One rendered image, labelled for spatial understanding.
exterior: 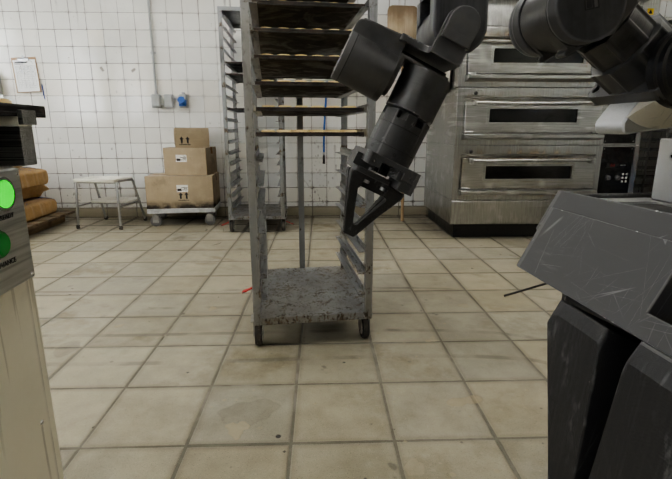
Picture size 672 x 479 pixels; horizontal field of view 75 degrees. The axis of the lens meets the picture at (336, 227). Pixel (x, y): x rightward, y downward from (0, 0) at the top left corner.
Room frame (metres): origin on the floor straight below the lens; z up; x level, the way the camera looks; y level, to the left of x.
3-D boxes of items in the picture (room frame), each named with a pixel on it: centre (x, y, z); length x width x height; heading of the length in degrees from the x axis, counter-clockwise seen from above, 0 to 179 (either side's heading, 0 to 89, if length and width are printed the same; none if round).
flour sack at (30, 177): (3.78, 2.84, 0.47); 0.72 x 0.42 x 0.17; 7
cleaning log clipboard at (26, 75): (4.39, 2.94, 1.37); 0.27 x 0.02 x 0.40; 92
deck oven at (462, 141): (3.93, -1.68, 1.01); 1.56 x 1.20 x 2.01; 92
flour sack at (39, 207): (3.81, 2.82, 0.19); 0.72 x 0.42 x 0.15; 6
